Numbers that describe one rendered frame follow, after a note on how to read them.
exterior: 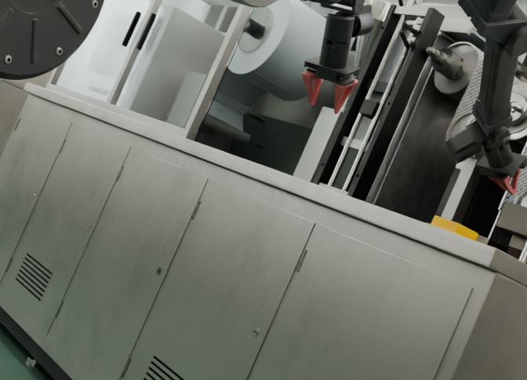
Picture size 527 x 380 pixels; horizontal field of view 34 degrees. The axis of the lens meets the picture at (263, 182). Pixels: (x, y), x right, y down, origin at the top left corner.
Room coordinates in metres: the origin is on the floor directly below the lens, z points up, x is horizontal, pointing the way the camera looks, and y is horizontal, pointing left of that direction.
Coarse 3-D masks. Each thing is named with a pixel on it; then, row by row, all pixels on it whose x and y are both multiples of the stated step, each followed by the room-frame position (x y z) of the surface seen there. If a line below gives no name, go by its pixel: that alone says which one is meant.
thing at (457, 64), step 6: (450, 54) 2.19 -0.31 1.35; (456, 54) 2.21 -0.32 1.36; (450, 60) 2.18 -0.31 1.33; (456, 60) 2.19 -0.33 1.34; (462, 60) 2.22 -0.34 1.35; (438, 66) 2.21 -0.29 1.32; (444, 66) 2.19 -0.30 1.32; (450, 66) 2.19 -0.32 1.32; (456, 66) 2.20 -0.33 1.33; (462, 66) 2.21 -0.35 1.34; (444, 72) 2.21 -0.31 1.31; (450, 72) 2.20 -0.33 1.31; (456, 72) 2.21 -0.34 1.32; (462, 72) 2.22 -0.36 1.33; (450, 78) 2.23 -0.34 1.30
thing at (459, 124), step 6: (462, 114) 2.16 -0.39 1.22; (468, 114) 2.15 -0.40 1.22; (456, 120) 2.17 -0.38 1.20; (462, 120) 2.17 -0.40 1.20; (468, 120) 2.15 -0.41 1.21; (450, 126) 2.18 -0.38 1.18; (456, 126) 2.17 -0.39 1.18; (462, 126) 2.16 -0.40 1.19; (450, 132) 2.17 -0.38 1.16; (456, 132) 2.17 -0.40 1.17
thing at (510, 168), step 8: (504, 144) 1.91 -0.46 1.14; (488, 152) 1.92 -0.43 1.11; (496, 152) 1.91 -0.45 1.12; (504, 152) 1.91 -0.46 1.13; (480, 160) 1.99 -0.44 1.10; (488, 160) 1.94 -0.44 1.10; (496, 160) 1.92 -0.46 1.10; (504, 160) 1.92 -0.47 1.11; (512, 160) 1.93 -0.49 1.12; (520, 160) 1.93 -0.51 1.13; (488, 168) 1.96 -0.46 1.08; (496, 168) 1.94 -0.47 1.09; (504, 168) 1.93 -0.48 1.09; (512, 168) 1.91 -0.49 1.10; (512, 176) 1.91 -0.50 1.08
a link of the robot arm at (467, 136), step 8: (472, 128) 1.88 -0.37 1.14; (480, 128) 1.88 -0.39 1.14; (504, 128) 1.82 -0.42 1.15; (456, 136) 1.89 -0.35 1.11; (464, 136) 1.88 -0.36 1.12; (472, 136) 1.88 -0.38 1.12; (480, 136) 1.87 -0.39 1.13; (496, 136) 1.82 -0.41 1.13; (504, 136) 1.84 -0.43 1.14; (448, 144) 1.92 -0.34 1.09; (456, 144) 1.88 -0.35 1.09; (464, 144) 1.88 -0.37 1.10; (472, 144) 1.88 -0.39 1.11; (456, 152) 1.88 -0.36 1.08; (464, 152) 1.89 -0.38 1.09; (472, 152) 1.90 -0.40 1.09; (456, 160) 1.91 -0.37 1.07
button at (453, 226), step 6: (438, 216) 1.77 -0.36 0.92; (432, 222) 1.78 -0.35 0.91; (438, 222) 1.76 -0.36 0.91; (444, 222) 1.75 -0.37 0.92; (450, 222) 1.74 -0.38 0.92; (444, 228) 1.75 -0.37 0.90; (450, 228) 1.74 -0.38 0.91; (456, 228) 1.72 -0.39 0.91; (462, 228) 1.73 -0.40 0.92; (468, 228) 1.75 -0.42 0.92; (462, 234) 1.74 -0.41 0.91; (468, 234) 1.75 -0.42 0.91; (474, 234) 1.76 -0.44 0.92; (474, 240) 1.76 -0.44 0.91
